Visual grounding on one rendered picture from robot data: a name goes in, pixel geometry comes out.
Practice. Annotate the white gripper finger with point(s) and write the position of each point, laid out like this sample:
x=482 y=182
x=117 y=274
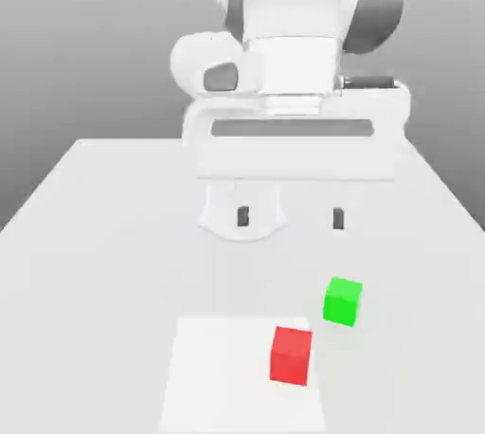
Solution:
x=338 y=218
x=243 y=216

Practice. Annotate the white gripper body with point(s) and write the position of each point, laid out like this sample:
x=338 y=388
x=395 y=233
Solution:
x=295 y=157

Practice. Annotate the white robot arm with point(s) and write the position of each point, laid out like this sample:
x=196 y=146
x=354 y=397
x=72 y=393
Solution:
x=295 y=17

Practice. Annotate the small green cube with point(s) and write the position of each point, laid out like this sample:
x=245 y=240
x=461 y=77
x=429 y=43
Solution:
x=342 y=303

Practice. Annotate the small red cube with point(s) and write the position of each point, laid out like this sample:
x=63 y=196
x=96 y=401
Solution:
x=290 y=358

